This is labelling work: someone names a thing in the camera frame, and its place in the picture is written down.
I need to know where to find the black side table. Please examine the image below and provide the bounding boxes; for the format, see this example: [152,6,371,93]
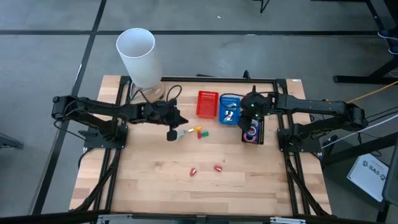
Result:
[320,130,398,223]

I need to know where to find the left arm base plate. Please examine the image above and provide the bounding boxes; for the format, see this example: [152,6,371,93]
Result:
[78,124,128,149]

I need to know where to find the black desk leg frame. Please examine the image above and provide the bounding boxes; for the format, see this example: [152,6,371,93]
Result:
[333,0,398,85]

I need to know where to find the silver frame bracket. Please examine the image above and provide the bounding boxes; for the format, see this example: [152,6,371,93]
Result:
[269,216,308,224]
[96,213,134,224]

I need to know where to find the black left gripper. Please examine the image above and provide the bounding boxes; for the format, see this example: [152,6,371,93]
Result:
[151,98,190,142]

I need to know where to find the white paper box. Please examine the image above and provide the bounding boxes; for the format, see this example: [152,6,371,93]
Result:
[346,153,390,203]

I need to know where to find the red plastic basket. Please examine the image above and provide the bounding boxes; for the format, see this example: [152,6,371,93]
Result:
[196,90,220,119]

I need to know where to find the blue plastic basket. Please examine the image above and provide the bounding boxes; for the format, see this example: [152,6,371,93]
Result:
[218,95,242,126]

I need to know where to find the black plastic basket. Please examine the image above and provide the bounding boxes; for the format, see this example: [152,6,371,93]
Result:
[241,116,266,146]

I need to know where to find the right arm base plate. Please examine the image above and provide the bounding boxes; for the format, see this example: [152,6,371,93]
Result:
[277,127,322,153]

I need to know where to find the black stand legs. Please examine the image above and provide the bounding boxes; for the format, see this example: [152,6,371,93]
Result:
[251,0,271,14]

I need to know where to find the white cable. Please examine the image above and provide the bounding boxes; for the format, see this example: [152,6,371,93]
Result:
[320,113,398,149]

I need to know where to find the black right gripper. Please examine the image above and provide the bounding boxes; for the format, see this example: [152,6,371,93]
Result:
[238,85,274,133]

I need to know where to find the black aluminium table frame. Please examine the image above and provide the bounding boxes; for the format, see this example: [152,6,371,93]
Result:
[0,73,398,224]

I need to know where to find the black stand foot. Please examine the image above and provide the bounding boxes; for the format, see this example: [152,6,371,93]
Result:
[0,132,25,150]

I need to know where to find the dark grey panel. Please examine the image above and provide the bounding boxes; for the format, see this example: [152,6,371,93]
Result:
[381,146,398,208]

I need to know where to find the white shade wooden base lamp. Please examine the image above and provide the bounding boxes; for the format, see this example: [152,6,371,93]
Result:
[116,27,165,103]

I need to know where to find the yellow power cable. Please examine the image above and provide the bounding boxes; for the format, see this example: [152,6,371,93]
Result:
[345,80,398,104]

